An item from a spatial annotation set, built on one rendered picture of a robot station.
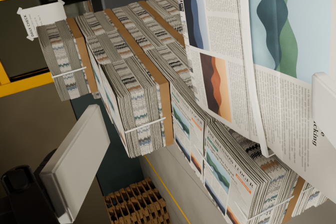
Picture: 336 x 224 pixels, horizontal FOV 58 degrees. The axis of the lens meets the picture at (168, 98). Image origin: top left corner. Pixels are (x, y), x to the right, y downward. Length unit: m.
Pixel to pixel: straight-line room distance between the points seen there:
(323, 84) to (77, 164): 0.13
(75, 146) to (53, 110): 7.98
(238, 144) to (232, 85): 0.64
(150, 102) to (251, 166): 0.53
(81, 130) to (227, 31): 0.25
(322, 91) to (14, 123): 8.16
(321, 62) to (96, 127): 0.18
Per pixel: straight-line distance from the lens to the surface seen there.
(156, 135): 1.43
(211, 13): 0.40
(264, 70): 0.34
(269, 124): 0.36
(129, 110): 1.28
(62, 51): 1.75
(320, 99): 0.19
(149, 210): 7.42
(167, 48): 1.51
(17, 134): 8.37
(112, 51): 1.55
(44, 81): 2.45
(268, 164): 0.99
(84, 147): 0.17
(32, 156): 8.63
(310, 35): 0.28
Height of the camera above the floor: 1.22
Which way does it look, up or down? 17 degrees down
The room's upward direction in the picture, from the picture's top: 109 degrees counter-clockwise
